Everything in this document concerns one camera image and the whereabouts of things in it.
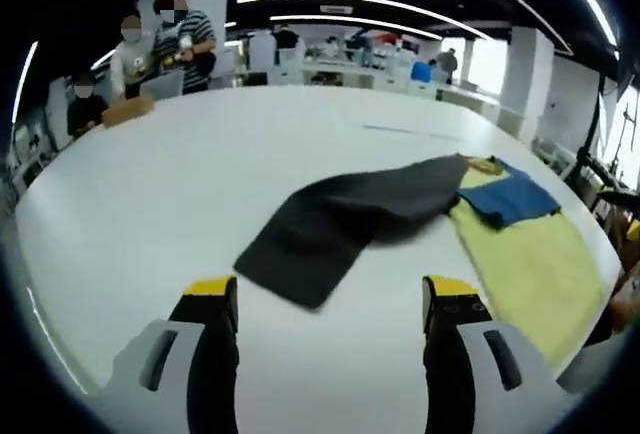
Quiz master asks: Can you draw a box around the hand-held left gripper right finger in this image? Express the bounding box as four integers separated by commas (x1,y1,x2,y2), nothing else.
422,274,566,434

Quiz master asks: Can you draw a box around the person's grey shirt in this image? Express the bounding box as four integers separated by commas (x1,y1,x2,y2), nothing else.
557,336,640,398

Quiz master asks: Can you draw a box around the brown cardboard box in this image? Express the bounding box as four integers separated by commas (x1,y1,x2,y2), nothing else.
101,95,155,129

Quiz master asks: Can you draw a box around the white template panel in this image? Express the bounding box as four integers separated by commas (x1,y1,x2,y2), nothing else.
362,123,461,142

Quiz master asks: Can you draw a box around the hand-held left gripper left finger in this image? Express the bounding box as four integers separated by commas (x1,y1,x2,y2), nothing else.
99,276,240,434

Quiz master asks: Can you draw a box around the grey plastic box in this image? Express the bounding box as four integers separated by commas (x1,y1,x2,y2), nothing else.
142,71,184,103

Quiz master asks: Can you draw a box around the white lab counter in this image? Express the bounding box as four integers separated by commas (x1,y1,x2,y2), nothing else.
299,61,501,110

